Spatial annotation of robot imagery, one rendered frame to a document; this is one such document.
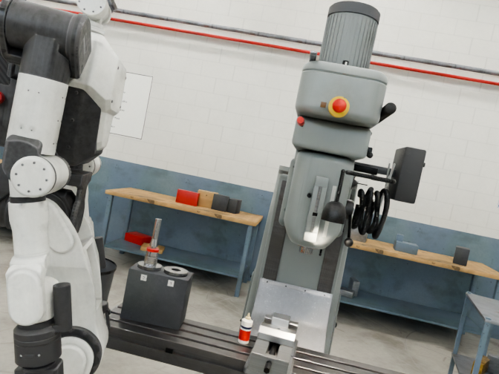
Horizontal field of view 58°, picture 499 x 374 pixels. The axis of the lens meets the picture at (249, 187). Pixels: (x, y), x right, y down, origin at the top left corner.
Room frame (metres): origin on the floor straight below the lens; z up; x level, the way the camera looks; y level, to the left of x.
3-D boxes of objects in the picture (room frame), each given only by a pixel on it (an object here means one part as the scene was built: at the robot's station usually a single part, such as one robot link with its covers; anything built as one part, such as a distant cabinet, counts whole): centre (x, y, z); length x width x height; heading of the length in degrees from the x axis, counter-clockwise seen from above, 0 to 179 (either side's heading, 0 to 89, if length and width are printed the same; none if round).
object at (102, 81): (1.09, 0.51, 1.63); 0.34 x 0.30 x 0.36; 10
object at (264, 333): (1.50, -0.19, 0.99); 0.12 x 0.06 x 0.04; 80
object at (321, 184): (1.44, -0.22, 1.45); 0.04 x 0.04 x 0.21; 83
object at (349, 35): (1.80, -0.27, 2.05); 0.20 x 0.20 x 0.32
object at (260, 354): (1.52, -0.20, 0.96); 0.35 x 0.15 x 0.11; 170
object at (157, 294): (1.64, 0.26, 1.00); 0.22 x 0.12 x 0.20; 88
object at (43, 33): (0.88, 0.45, 1.70); 0.12 x 0.09 x 0.14; 100
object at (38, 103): (0.89, 0.43, 1.52); 0.13 x 0.12 x 0.22; 8
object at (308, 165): (1.55, -0.24, 1.47); 0.21 x 0.19 x 0.32; 83
